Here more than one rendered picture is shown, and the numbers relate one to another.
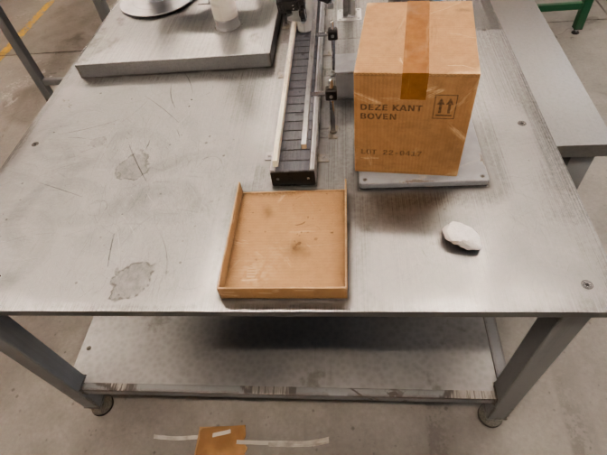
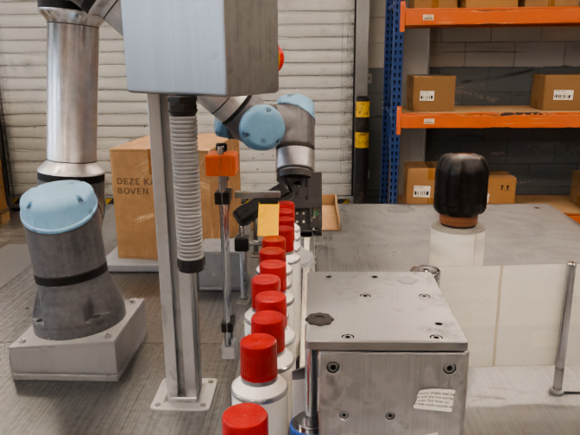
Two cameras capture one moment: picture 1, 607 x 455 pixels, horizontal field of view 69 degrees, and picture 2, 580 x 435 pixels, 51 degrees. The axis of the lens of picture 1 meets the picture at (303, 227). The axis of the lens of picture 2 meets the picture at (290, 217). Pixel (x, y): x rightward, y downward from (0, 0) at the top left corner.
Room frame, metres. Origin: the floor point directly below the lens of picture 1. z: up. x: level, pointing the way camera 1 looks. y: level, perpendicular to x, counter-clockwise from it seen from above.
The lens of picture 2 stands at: (2.46, -0.24, 1.33)
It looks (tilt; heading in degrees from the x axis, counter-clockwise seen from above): 15 degrees down; 172
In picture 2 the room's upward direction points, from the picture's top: 1 degrees counter-clockwise
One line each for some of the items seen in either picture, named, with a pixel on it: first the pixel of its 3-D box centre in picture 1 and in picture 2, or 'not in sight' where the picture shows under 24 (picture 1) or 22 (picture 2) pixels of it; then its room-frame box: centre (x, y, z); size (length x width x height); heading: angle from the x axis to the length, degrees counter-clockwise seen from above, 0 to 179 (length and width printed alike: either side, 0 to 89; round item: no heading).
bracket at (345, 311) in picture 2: not in sight; (375, 305); (2.03, -0.11, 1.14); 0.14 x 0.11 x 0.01; 170
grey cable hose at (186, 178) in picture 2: not in sight; (186, 185); (1.74, -0.26, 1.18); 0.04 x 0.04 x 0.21
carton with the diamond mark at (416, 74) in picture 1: (411, 88); (182, 192); (0.89, -0.30, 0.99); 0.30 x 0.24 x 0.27; 163
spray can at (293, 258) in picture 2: not in sight; (283, 293); (1.61, -0.13, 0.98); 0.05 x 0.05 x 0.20
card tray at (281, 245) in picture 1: (287, 234); (296, 211); (0.62, 0.04, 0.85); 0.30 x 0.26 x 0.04; 170
